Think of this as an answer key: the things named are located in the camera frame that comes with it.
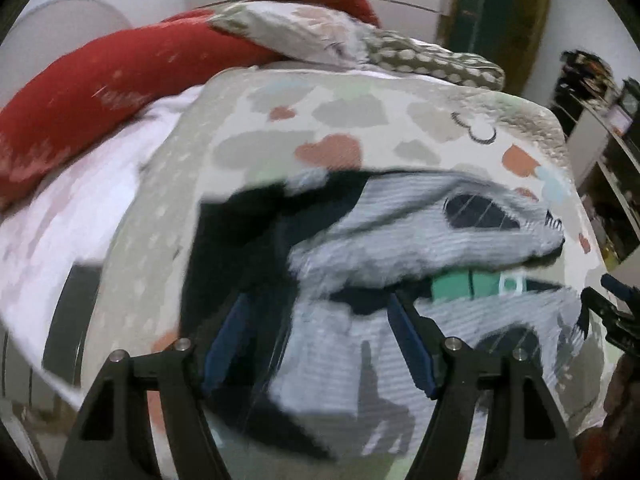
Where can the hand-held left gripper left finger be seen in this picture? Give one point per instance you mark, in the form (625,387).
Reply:
(226,347)

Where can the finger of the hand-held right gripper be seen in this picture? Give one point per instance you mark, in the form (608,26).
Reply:
(620,286)
(596,306)

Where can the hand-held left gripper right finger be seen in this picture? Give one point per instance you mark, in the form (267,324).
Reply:
(411,347)

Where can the grey and black ribbed pants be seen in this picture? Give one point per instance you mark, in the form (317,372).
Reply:
(395,270)

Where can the person's right forearm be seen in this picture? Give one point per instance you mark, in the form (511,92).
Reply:
(620,400)

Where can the cluttered white shelf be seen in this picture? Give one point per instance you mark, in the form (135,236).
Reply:
(607,135)

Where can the white pink bed sheet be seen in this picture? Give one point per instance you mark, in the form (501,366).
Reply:
(75,210)

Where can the patterned beige quilt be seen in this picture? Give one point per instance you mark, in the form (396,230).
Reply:
(350,125)

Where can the red pillow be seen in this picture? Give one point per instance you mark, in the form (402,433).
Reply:
(115,80)

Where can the green wooden door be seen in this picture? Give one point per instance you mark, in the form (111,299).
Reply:
(492,15)

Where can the patterned beige pillow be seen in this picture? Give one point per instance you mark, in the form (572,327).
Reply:
(350,40)

